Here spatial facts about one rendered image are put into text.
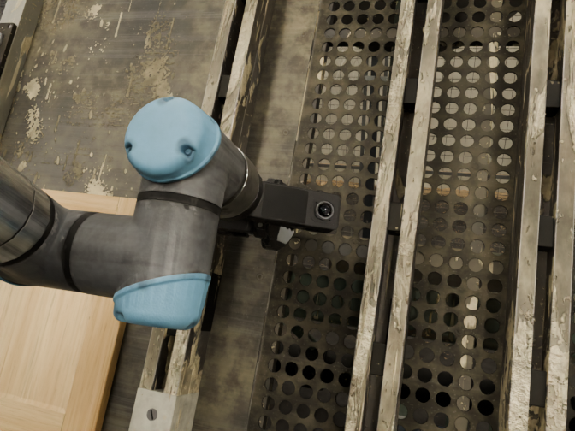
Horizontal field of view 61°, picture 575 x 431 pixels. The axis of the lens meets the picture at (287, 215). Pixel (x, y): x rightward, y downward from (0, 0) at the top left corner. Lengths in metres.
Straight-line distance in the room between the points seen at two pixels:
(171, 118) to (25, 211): 0.14
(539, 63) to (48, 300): 0.83
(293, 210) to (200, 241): 0.18
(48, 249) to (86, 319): 0.42
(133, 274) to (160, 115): 0.13
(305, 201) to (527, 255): 0.28
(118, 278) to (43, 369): 0.50
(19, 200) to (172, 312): 0.15
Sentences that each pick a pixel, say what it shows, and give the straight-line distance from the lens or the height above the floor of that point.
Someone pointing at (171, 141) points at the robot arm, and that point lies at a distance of 0.41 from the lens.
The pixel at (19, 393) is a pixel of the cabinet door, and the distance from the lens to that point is 0.94.
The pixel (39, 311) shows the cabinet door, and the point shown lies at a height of 1.06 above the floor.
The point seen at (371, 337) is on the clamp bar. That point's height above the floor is 1.13.
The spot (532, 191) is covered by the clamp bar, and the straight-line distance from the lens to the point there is 0.68.
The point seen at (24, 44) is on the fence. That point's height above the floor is 1.48.
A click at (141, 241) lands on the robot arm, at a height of 1.32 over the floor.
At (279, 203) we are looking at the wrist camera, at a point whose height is 1.30.
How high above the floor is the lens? 1.47
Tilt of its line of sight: 19 degrees down
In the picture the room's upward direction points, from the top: straight up
